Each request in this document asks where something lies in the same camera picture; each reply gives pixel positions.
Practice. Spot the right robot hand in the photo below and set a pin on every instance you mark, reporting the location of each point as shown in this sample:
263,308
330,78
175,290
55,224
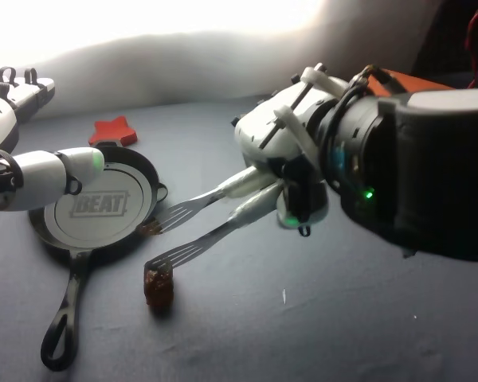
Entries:
271,127

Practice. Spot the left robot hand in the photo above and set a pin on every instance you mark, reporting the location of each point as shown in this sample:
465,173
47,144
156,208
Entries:
44,175

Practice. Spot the brown chunk toy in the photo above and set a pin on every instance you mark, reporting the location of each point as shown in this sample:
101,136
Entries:
158,284

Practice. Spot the black frying pan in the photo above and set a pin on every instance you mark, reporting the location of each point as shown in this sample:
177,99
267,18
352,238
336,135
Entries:
99,227

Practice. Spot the red star block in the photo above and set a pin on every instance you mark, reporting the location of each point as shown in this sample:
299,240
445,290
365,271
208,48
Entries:
111,129

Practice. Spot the white backdrop sheet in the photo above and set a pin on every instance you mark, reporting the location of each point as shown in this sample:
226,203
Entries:
183,59

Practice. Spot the grey table cloth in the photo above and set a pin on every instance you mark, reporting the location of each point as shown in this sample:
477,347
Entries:
302,318

